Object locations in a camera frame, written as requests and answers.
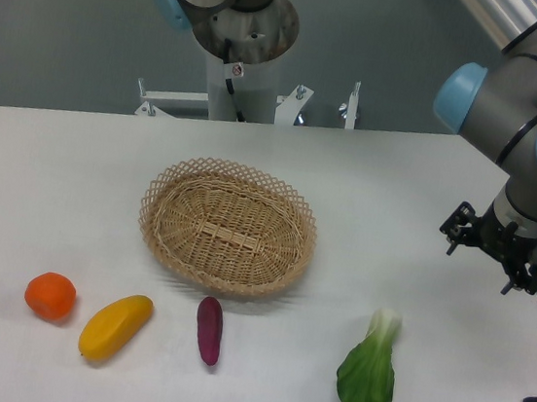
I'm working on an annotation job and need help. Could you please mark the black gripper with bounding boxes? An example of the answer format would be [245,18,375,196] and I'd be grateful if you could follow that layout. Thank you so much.
[440,201,537,295]

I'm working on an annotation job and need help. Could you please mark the green bok choy vegetable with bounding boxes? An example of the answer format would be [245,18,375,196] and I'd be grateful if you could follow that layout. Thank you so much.
[336,309,402,402]

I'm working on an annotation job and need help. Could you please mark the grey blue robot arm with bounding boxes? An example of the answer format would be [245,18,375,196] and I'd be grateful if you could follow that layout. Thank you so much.
[154,0,537,294]

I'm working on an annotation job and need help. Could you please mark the woven wicker basket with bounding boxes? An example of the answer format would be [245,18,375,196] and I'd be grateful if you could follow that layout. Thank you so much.
[138,158,317,298]

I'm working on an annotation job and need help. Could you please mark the purple sweet potato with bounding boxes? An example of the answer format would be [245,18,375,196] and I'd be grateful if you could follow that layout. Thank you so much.
[197,297,224,367]

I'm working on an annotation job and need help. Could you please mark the yellow mango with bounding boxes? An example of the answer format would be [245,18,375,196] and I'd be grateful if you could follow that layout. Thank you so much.
[78,295,154,363]

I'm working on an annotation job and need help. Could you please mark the orange fruit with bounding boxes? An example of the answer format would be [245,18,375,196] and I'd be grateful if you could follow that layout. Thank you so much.
[24,272,77,322]

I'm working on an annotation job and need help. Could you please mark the white metal frame bracket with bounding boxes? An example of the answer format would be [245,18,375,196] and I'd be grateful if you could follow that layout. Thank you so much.
[132,53,366,142]

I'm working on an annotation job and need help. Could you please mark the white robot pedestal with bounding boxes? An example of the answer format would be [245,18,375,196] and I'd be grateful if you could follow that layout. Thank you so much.
[178,0,304,129]

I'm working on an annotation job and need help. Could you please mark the black base cable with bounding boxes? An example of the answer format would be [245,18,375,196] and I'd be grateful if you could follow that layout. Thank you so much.
[213,37,259,124]

